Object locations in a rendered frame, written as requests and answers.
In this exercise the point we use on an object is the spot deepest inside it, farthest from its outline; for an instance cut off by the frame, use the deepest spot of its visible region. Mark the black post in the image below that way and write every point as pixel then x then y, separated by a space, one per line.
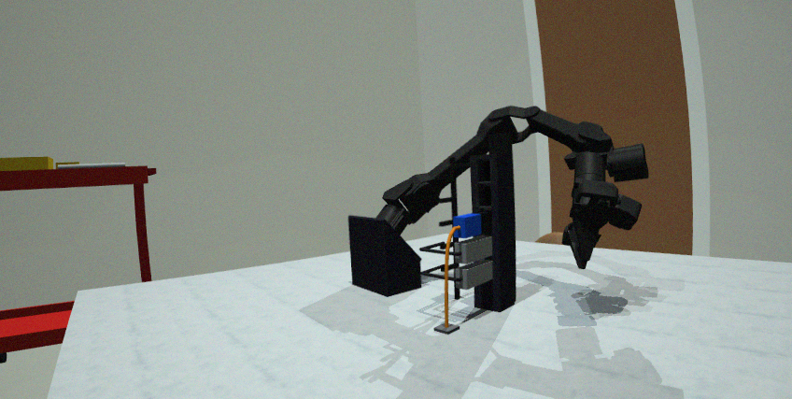
pixel 501 294

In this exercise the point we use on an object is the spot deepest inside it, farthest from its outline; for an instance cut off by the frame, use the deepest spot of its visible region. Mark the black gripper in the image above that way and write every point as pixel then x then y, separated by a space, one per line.
pixel 589 215

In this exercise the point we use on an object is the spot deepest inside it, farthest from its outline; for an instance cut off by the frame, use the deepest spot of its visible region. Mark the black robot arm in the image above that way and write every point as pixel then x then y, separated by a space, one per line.
pixel 592 152

